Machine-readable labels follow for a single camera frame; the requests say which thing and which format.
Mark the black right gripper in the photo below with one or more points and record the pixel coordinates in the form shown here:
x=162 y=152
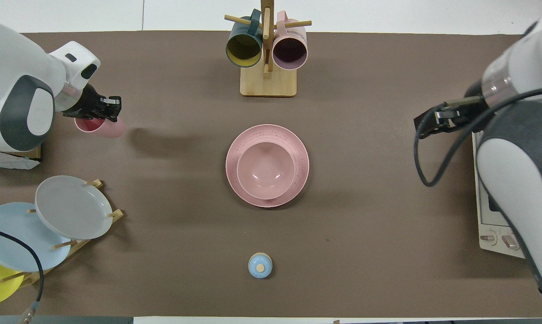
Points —
x=462 y=111

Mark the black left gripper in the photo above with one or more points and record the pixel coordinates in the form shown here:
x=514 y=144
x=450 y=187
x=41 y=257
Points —
x=88 y=105

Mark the pink bowl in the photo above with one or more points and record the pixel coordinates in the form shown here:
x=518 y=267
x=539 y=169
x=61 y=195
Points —
x=265 y=171

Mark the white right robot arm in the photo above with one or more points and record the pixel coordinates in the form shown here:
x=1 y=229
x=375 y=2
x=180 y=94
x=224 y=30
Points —
x=522 y=180

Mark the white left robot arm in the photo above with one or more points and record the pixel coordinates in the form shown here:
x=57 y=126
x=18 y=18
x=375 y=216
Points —
x=14 y=85

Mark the wooden shelf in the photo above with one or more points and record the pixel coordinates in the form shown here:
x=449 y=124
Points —
x=30 y=154

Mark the brown table mat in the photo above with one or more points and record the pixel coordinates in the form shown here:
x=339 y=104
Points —
x=365 y=202

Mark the gray plate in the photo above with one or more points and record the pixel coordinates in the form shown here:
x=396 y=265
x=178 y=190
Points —
x=73 y=207

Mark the wooden plate rack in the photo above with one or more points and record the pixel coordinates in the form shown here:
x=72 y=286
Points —
x=113 y=215

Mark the white toaster oven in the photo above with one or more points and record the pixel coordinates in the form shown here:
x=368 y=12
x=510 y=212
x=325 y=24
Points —
x=491 y=216

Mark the patterned white paper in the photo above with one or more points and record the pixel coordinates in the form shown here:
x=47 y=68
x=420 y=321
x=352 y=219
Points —
x=10 y=160

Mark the pink plate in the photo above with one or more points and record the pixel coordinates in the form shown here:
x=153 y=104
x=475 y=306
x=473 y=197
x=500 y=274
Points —
x=244 y=135

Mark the dark teal mug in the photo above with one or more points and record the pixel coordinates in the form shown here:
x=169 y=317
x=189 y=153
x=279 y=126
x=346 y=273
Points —
x=244 y=47

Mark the wooden mug tree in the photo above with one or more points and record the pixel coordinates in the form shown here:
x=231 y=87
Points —
x=268 y=81

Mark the light pink mug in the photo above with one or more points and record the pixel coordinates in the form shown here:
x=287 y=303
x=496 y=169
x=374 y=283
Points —
x=290 y=49

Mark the light blue plate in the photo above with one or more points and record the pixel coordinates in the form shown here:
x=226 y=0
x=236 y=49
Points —
x=14 y=243

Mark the small blue knobbed lid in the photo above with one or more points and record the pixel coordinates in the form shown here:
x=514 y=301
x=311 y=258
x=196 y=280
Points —
x=260 y=265

